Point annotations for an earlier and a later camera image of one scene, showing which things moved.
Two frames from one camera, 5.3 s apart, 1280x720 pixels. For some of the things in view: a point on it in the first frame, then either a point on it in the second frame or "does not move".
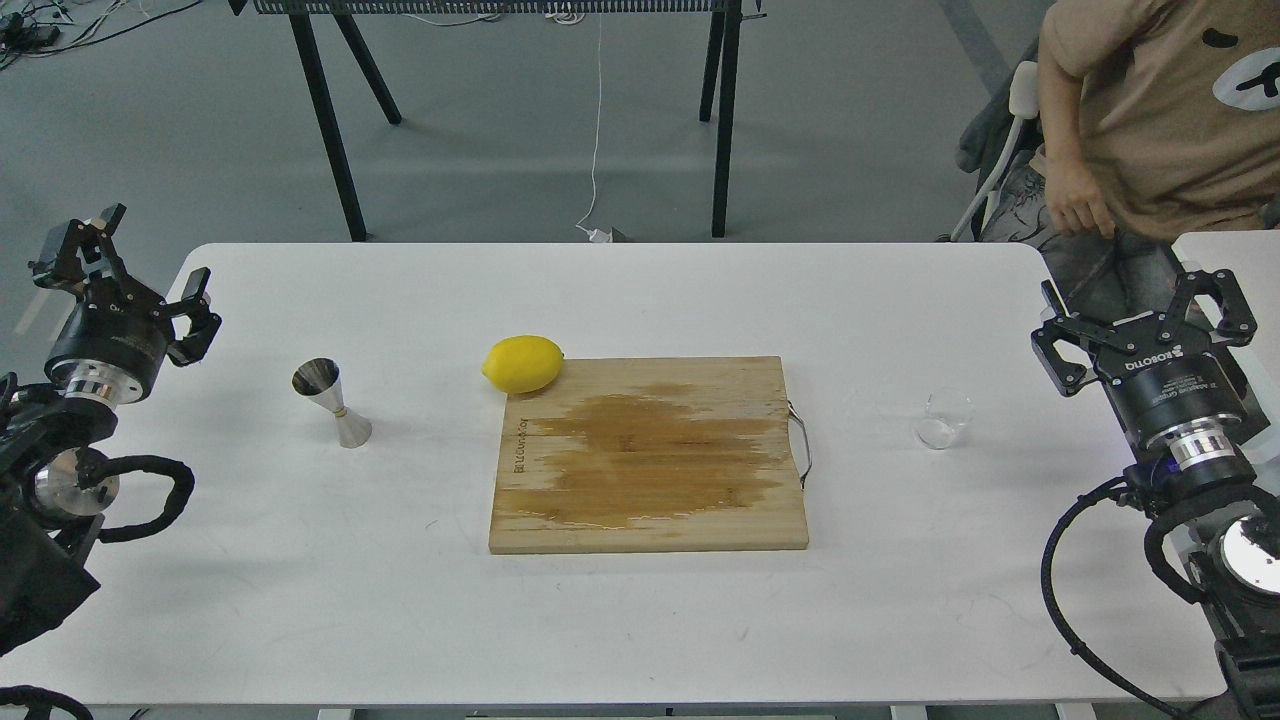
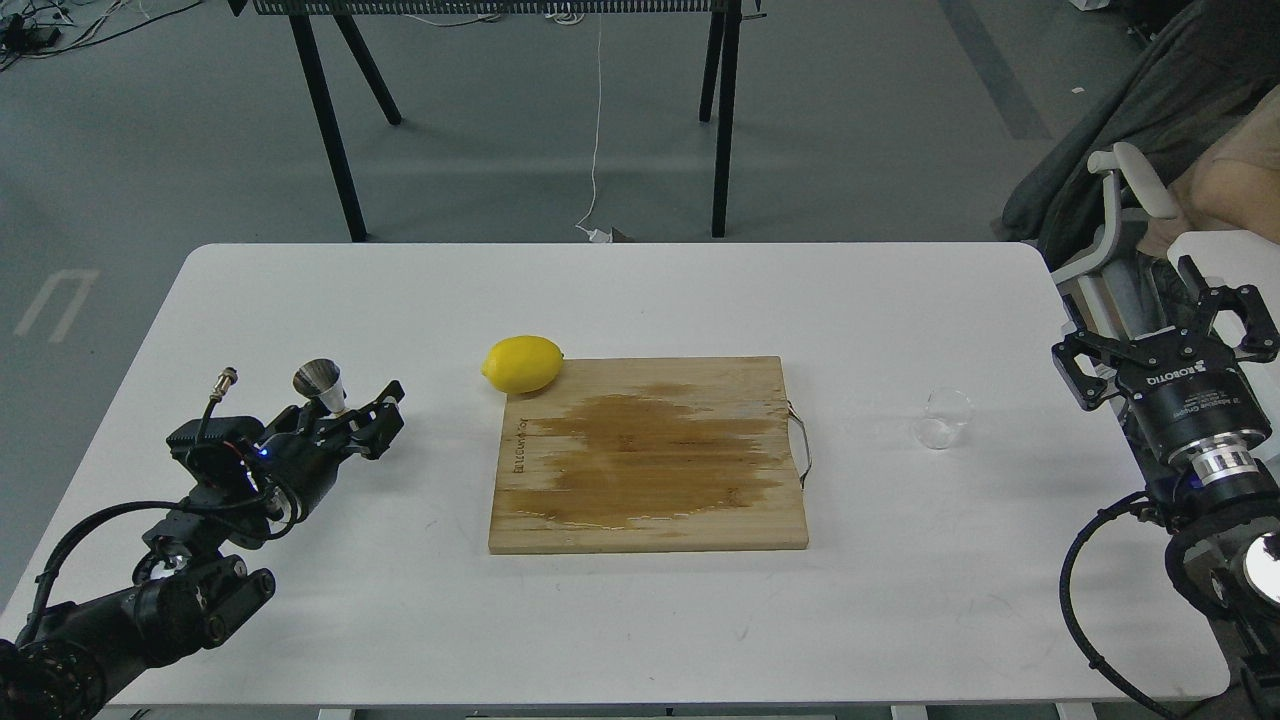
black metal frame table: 725,34 does not move
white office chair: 1007,129 to 1116,295
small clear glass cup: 947,413 does not move
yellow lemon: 523,364 does not move
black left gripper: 111,347 to 304,464
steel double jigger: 321,380 does not move
